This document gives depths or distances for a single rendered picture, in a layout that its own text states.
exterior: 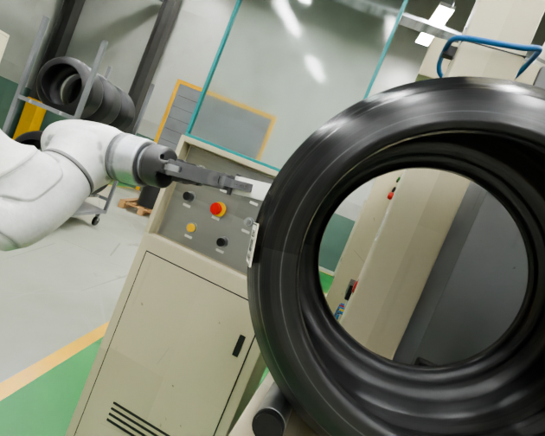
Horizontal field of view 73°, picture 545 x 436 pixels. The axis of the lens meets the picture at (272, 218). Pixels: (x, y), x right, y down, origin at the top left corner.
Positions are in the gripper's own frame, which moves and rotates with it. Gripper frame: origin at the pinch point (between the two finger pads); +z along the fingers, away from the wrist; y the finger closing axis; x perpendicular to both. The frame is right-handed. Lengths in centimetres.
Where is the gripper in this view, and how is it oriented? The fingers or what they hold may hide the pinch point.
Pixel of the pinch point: (253, 189)
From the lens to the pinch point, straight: 62.5
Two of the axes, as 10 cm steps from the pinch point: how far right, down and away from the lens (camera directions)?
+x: -2.5, 9.7, 0.2
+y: 2.2, 0.4, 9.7
